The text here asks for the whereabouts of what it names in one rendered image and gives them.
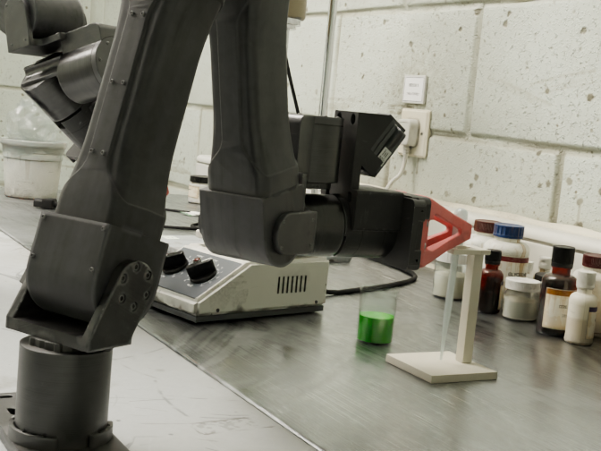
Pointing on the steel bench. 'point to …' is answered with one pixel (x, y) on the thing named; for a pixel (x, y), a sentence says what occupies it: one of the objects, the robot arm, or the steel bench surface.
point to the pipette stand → (415, 365)
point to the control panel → (177, 282)
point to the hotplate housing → (253, 291)
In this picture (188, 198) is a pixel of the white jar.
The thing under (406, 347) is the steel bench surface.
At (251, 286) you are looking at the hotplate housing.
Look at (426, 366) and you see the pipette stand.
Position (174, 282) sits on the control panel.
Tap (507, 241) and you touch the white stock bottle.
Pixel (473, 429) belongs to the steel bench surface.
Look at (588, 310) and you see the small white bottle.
